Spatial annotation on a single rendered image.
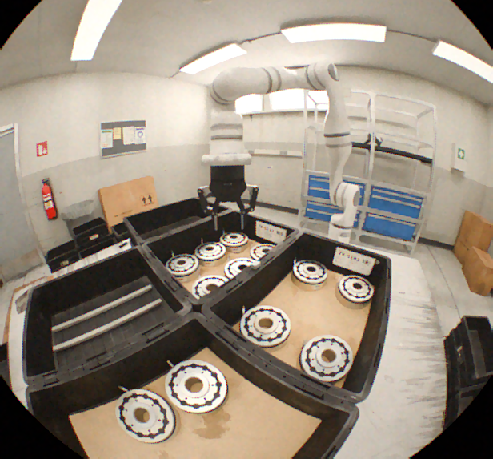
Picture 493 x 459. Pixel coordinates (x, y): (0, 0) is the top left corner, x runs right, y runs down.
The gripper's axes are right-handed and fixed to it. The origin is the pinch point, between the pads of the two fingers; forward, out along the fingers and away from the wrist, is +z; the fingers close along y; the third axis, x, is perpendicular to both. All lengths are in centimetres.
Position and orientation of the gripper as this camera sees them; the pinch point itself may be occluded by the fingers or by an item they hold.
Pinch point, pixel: (229, 223)
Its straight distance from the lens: 42.1
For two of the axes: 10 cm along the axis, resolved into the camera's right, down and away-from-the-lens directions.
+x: 0.8, 3.5, -9.3
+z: 0.0, 9.4, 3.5
